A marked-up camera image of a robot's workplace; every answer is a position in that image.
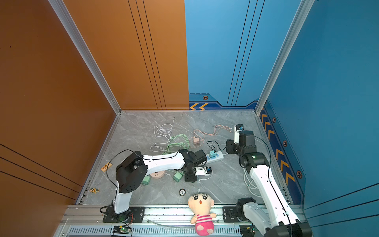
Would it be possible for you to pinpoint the teal charger with black cable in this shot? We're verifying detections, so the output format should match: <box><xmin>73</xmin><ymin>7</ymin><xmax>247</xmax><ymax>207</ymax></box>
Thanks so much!
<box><xmin>209</xmin><ymin>151</ymin><xmax>217</xmax><ymax>159</ymax></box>

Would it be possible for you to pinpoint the white blue power strip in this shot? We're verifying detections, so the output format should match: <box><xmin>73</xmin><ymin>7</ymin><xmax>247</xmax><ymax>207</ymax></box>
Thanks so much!
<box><xmin>206</xmin><ymin>151</ymin><xmax>224</xmax><ymax>164</ymax></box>

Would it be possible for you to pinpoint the pink charger adapter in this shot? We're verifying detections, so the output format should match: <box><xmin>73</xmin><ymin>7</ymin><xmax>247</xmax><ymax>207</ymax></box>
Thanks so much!
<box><xmin>192</xmin><ymin>136</ymin><xmax>200</xmax><ymax>146</ymax></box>

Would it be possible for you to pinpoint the black usb cable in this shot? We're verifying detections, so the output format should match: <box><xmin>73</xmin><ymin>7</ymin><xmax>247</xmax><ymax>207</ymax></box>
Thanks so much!
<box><xmin>206</xmin><ymin>140</ymin><xmax>227</xmax><ymax>152</ymax></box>

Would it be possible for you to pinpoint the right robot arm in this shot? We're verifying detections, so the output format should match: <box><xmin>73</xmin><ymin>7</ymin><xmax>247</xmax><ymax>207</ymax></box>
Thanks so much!
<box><xmin>226</xmin><ymin>124</ymin><xmax>313</xmax><ymax>237</ymax></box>

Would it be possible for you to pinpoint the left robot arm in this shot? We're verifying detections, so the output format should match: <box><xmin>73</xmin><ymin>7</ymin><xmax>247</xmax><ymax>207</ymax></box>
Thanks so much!
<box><xmin>113</xmin><ymin>149</ymin><xmax>207</xmax><ymax>214</ymax></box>

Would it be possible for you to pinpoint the round pink power socket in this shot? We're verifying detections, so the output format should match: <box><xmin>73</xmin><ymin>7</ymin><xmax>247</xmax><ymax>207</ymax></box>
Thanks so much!
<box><xmin>150</xmin><ymin>170</ymin><xmax>165</xmax><ymax>179</ymax></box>

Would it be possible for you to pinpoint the light green charger middle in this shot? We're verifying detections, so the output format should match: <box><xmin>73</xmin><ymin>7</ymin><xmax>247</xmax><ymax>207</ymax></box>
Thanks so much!
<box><xmin>173</xmin><ymin>172</ymin><xmax>183</xmax><ymax>182</ymax></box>

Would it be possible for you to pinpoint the light green charger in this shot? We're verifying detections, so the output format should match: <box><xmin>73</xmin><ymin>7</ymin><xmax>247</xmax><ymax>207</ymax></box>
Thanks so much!
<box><xmin>141</xmin><ymin>175</ymin><xmax>151</xmax><ymax>186</ymax></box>
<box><xmin>173</xmin><ymin>172</ymin><xmax>183</xmax><ymax>182</ymax></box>

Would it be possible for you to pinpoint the black poker chip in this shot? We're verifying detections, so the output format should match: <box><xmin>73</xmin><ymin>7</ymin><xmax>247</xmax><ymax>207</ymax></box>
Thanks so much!
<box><xmin>179</xmin><ymin>189</ymin><xmax>186</xmax><ymax>197</ymax></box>

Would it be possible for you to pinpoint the plush doll pink dress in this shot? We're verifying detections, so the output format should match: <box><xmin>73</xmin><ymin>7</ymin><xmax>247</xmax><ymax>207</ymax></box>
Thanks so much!
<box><xmin>188</xmin><ymin>193</ymin><xmax>217</xmax><ymax>237</ymax></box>

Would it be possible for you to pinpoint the light green charger left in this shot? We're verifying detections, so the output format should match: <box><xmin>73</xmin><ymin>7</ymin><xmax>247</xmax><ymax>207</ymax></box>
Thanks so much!
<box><xmin>141</xmin><ymin>175</ymin><xmax>151</xmax><ymax>186</ymax></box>

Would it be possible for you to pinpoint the small wooden block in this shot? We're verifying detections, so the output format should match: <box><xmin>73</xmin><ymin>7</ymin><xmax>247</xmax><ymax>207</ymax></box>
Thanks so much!
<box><xmin>101</xmin><ymin>162</ymin><xmax>112</xmax><ymax>172</ymax></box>

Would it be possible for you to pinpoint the right green circuit board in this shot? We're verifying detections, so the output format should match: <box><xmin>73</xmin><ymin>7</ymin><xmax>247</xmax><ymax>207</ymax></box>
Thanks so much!
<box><xmin>239</xmin><ymin>225</ymin><xmax>256</xmax><ymax>237</ymax></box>

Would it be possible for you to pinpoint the green circuit board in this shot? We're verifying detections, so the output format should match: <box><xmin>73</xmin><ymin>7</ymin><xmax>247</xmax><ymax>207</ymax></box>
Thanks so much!
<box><xmin>112</xmin><ymin>225</ymin><xmax>133</xmax><ymax>237</ymax></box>
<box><xmin>239</xmin><ymin>225</ymin><xmax>256</xmax><ymax>237</ymax></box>

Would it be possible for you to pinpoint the left green circuit board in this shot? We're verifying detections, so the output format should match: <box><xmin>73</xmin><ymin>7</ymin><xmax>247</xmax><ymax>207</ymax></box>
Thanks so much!
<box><xmin>112</xmin><ymin>225</ymin><xmax>133</xmax><ymax>237</ymax></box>

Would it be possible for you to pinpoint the small toy figure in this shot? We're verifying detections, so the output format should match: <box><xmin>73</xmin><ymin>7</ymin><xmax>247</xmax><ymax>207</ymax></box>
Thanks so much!
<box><xmin>89</xmin><ymin>188</ymin><xmax>100</xmax><ymax>194</ymax></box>

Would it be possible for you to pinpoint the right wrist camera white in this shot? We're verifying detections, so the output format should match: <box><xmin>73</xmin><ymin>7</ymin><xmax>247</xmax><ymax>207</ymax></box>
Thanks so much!
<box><xmin>234</xmin><ymin>124</ymin><xmax>244</xmax><ymax>144</ymax></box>

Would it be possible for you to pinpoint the green multi-head cable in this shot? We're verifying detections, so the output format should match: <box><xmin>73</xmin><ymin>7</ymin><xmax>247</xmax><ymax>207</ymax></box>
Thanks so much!
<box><xmin>161</xmin><ymin>134</ymin><xmax>190</xmax><ymax>155</ymax></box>

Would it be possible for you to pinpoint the white usb cable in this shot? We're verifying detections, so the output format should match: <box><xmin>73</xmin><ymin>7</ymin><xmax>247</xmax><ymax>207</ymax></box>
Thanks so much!
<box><xmin>150</xmin><ymin>117</ymin><xmax>176</xmax><ymax>152</ymax></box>

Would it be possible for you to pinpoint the white power strip cord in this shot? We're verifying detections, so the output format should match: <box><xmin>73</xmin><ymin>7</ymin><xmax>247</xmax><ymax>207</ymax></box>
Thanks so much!
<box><xmin>221</xmin><ymin>152</ymin><xmax>264</xmax><ymax>198</ymax></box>

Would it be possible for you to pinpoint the aluminium front rail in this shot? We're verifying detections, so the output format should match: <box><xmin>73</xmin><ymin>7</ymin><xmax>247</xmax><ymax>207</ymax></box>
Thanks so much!
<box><xmin>54</xmin><ymin>204</ymin><xmax>251</xmax><ymax>237</ymax></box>

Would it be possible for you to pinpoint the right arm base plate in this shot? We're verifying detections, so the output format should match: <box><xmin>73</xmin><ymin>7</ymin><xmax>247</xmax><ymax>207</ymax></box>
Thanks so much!
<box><xmin>222</xmin><ymin>206</ymin><xmax>245</xmax><ymax>223</ymax></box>

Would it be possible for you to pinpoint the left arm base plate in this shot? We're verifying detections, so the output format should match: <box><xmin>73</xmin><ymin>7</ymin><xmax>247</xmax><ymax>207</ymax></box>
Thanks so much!
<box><xmin>100</xmin><ymin>205</ymin><xmax>145</xmax><ymax>224</ymax></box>

